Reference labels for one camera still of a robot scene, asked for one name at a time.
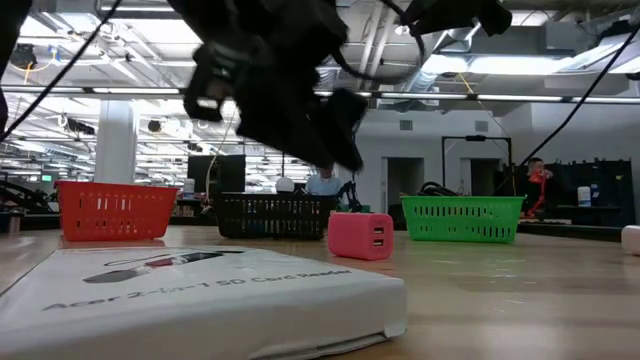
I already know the dark background monitor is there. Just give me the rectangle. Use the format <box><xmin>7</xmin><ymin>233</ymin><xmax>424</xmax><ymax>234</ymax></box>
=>
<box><xmin>186</xmin><ymin>154</ymin><xmax>248</xmax><ymax>195</ymax></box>

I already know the green plastic basket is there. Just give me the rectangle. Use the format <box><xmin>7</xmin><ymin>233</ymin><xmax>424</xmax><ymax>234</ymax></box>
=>
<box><xmin>400</xmin><ymin>194</ymin><xmax>526</xmax><ymax>245</ymax></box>

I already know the red plastic basket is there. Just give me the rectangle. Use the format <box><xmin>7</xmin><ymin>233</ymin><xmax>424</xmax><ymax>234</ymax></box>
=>
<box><xmin>55</xmin><ymin>180</ymin><xmax>180</xmax><ymax>244</ymax></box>

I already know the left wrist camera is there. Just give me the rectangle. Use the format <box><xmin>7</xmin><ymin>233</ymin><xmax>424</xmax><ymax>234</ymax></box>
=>
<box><xmin>182</xmin><ymin>41</ymin><xmax>237</xmax><ymax>124</ymax></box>

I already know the thin black hanging cable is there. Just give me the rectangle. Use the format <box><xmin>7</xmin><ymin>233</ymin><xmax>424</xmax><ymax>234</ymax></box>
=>
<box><xmin>0</xmin><ymin>0</ymin><xmax>124</xmax><ymax>145</ymax></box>
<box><xmin>518</xmin><ymin>23</ymin><xmax>640</xmax><ymax>167</ymax></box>

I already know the black plastic basket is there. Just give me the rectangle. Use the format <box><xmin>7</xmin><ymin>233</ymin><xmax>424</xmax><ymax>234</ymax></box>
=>
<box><xmin>214</xmin><ymin>192</ymin><xmax>338</xmax><ymax>241</ymax></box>

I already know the pale pink charger with cord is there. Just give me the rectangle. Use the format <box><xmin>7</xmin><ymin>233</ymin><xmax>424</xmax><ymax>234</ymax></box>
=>
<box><xmin>620</xmin><ymin>224</ymin><xmax>640</xmax><ymax>257</ymax></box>

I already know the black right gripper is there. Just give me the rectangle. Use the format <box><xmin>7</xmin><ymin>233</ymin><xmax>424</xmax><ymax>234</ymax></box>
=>
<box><xmin>398</xmin><ymin>0</ymin><xmax>514</xmax><ymax>38</ymax></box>

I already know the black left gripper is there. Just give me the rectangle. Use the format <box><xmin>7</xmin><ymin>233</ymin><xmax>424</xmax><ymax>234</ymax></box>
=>
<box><xmin>167</xmin><ymin>0</ymin><xmax>370</xmax><ymax>174</ymax></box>

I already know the white column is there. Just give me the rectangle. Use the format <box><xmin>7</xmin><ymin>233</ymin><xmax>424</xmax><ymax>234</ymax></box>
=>
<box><xmin>93</xmin><ymin>98</ymin><xmax>141</xmax><ymax>186</ymax></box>

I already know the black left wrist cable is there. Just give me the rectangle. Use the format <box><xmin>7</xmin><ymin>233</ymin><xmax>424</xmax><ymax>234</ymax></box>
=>
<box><xmin>329</xmin><ymin>0</ymin><xmax>427</xmax><ymax>85</ymax></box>

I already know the black background shelving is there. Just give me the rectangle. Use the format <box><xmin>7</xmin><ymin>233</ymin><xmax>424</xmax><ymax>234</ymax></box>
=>
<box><xmin>548</xmin><ymin>158</ymin><xmax>637</xmax><ymax>227</ymax></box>

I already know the white card reader box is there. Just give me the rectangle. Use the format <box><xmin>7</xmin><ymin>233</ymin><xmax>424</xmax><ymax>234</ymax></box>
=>
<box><xmin>0</xmin><ymin>245</ymin><xmax>408</xmax><ymax>360</ymax></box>

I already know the black aluminium table frame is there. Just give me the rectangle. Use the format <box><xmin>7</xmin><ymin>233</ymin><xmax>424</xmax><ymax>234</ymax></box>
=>
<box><xmin>516</xmin><ymin>221</ymin><xmax>624</xmax><ymax>243</ymax></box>

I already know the hot pink usb charger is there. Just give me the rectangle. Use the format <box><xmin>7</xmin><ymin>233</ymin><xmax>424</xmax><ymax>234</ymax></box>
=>
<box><xmin>327</xmin><ymin>212</ymin><xmax>395</xmax><ymax>262</ymax></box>

